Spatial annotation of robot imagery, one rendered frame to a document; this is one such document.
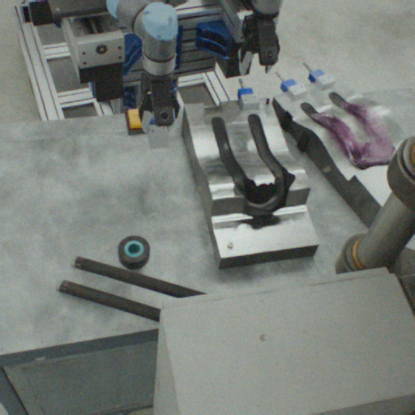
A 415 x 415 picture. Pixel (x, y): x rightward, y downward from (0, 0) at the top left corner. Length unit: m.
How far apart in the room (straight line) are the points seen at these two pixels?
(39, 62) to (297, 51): 1.41
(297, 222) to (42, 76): 1.60
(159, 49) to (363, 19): 2.53
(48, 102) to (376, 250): 1.96
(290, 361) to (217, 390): 0.09
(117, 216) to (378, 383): 1.00
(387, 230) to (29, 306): 0.88
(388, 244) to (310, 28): 2.74
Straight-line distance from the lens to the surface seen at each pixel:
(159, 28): 1.30
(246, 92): 1.73
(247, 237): 1.47
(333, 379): 0.68
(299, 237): 1.50
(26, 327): 1.42
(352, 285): 0.74
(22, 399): 1.80
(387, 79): 3.38
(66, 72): 2.80
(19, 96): 3.02
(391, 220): 0.87
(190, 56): 2.03
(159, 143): 1.54
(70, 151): 1.69
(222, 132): 1.64
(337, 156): 1.67
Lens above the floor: 2.09
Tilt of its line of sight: 55 degrees down
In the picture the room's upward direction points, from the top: 10 degrees clockwise
